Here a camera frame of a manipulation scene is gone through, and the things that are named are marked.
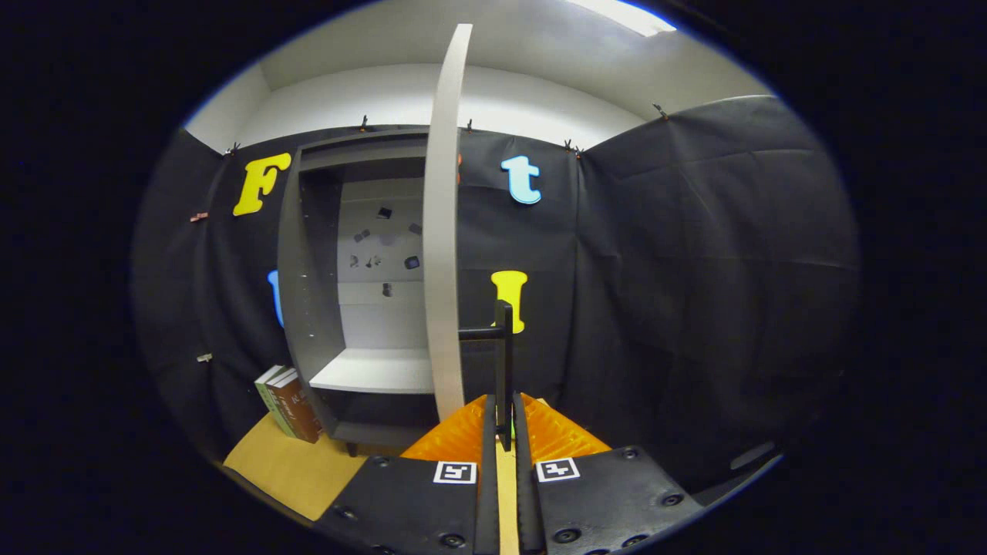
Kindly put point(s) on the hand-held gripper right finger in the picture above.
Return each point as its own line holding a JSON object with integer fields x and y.
{"x": 528, "y": 509}

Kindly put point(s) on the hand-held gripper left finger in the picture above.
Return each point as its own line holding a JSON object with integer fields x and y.
{"x": 488, "y": 501}

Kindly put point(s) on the beige cabinet door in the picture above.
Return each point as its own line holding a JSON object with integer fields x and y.
{"x": 443, "y": 231}

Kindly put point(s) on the brown book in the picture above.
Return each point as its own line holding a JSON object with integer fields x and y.
{"x": 299, "y": 412}

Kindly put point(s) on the dark grey cabinet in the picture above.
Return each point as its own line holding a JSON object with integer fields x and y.
{"x": 308, "y": 293}

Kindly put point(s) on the black backdrop cloth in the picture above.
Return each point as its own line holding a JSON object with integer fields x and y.
{"x": 694, "y": 270}

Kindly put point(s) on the long ceiling light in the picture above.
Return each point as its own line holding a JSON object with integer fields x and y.
{"x": 624, "y": 15}

